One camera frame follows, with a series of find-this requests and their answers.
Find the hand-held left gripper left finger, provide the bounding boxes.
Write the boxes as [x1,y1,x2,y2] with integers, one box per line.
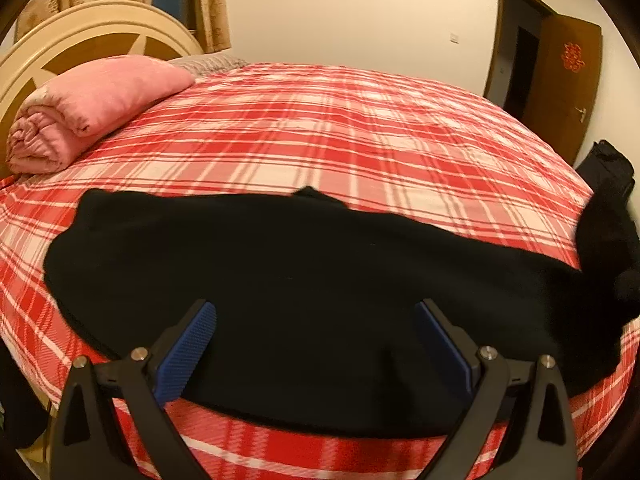
[47,299,218,480]

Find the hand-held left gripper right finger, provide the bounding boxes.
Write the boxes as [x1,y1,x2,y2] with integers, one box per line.
[414,299,581,480]

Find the black pants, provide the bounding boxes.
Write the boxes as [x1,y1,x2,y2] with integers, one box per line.
[44,180,640,438]

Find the red plaid bed sheet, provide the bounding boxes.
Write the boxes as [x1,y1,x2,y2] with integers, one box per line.
[0,61,640,480]

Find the black bag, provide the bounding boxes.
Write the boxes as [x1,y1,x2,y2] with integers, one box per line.
[575,140,636,196]

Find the folded pink blanket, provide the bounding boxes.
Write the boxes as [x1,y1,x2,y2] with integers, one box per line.
[6,56,196,175]

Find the brown wooden door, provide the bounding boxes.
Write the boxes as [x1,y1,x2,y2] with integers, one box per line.
[522,14,603,165]

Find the grey pillow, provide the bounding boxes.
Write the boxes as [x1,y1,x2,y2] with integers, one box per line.
[167,54,250,78]

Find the red door decoration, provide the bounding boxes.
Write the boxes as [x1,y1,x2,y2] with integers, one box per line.
[561,42,587,72]

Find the cream and brown headboard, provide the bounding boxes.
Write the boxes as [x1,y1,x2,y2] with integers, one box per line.
[0,0,205,178]

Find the narrow beige patterned curtain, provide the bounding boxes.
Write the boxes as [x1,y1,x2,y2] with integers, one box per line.
[192,0,232,53]

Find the dark wooden door frame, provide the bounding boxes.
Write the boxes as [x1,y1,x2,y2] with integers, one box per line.
[482,0,556,121]

